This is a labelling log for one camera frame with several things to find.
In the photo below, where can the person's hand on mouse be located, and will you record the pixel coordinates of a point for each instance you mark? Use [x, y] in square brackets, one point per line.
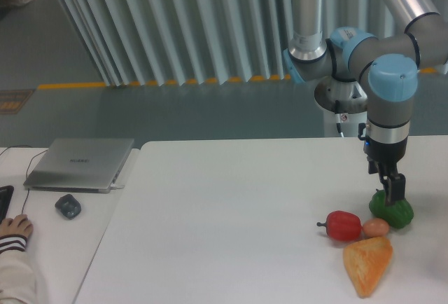
[20, 226]

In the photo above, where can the orange toy toast slice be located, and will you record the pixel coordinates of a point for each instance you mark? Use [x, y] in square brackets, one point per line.
[366, 261]

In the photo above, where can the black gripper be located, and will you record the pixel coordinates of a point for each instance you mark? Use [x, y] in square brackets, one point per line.
[385, 147]

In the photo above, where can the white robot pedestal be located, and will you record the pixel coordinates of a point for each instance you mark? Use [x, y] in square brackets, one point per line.
[343, 105]

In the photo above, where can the silver closed laptop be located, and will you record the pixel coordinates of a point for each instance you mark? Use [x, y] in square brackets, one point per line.
[89, 165]

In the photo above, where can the red toy bell pepper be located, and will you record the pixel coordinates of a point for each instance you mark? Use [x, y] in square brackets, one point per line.
[342, 226]

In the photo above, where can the brown toy egg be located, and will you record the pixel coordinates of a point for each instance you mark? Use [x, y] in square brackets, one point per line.
[376, 228]

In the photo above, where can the white folding partition screen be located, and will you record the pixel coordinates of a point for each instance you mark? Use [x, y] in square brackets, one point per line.
[217, 40]

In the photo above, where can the forearm in cream sleeve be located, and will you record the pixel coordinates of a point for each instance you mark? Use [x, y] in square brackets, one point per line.
[18, 279]

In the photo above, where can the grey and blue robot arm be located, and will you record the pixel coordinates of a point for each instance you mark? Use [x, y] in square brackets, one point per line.
[385, 70]

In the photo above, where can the black keyboard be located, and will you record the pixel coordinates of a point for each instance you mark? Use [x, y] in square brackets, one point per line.
[6, 193]

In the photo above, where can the green toy bell pepper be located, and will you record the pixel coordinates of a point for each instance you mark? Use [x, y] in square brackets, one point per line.
[398, 215]

